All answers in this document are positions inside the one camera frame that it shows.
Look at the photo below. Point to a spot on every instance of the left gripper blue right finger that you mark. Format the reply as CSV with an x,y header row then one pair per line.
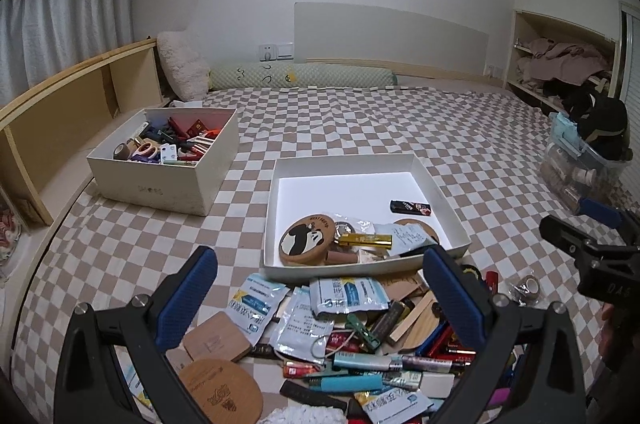
x,y
461,297

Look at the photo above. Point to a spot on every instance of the finger of the seen right gripper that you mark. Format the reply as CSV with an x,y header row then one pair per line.
x,y
599,212

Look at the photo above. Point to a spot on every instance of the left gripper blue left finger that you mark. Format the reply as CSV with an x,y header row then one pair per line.
x,y
180,295

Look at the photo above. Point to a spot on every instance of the white mask packet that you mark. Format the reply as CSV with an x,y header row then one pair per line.
x,y
406,238

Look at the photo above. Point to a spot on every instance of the gold foil box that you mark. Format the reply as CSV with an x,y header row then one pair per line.
x,y
383,241

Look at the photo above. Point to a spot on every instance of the dark red black lighter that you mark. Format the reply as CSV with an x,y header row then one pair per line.
x,y
410,208

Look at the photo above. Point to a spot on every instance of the panda cork coaster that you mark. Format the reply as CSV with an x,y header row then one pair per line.
x,y
306,242

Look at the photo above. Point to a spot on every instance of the brown tape roll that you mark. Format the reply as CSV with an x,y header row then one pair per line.
x,y
346,226

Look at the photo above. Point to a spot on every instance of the clear plastic storage bin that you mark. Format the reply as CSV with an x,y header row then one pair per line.
x,y
572,170

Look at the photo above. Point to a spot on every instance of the blue white sachet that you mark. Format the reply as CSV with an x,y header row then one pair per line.
x,y
254,304

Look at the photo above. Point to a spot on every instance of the black bag on bin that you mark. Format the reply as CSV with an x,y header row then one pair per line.
x,y
602,122

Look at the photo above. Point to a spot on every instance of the checkered bed sheet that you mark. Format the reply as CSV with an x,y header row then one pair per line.
x,y
473,157

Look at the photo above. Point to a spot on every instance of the green plastic clip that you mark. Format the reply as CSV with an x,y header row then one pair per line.
x,y
358,323

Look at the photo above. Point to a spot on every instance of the white cloth rag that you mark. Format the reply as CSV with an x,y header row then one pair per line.
x,y
306,415

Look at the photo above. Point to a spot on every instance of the wooden closet shelf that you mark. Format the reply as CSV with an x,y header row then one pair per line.
x,y
553,61

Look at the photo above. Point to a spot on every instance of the beige shoe box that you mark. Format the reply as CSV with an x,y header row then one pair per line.
x,y
133,166

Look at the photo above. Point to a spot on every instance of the white shallow tray box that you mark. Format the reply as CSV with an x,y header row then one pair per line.
x,y
354,186

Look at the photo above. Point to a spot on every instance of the doll in display case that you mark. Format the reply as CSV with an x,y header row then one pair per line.
x,y
11,229

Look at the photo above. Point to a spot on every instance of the wooden bedside shelf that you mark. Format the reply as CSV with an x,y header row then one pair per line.
x,y
46,135

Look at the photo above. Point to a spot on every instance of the fluffy white pillow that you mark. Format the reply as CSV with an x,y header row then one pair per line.
x,y
186,71

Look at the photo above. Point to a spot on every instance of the green long bolster pillow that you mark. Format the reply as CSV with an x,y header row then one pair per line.
x,y
279,75

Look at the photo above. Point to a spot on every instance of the grey curtain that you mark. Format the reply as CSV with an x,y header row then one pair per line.
x,y
40,38

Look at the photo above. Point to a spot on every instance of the wall socket panel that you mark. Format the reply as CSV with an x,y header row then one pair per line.
x,y
276,52

